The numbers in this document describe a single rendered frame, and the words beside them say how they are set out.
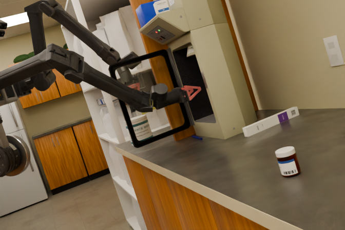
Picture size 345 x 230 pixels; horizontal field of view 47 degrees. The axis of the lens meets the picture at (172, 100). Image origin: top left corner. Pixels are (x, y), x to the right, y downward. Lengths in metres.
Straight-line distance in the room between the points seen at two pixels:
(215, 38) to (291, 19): 0.34
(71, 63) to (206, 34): 0.56
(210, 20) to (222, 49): 0.13
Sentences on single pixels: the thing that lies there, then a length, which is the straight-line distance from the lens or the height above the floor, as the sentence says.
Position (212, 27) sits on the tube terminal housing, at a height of 1.40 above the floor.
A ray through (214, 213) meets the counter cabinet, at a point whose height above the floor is 0.82.
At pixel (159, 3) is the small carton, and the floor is 1.56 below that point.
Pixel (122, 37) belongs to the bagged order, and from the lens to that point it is 2.86.
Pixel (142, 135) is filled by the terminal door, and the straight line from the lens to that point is 1.83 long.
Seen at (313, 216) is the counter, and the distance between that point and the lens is 0.81.
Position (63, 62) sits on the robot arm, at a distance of 1.46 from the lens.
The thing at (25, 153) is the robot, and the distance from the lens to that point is 1.99.
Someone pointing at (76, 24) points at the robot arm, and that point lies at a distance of 1.92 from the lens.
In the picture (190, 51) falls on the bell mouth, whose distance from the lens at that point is 1.75.
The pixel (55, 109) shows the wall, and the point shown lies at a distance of 7.06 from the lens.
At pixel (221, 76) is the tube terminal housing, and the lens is 1.66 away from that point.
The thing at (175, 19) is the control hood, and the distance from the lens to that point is 1.62.
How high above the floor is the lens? 1.27
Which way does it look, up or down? 4 degrees down
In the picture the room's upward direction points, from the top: 18 degrees counter-clockwise
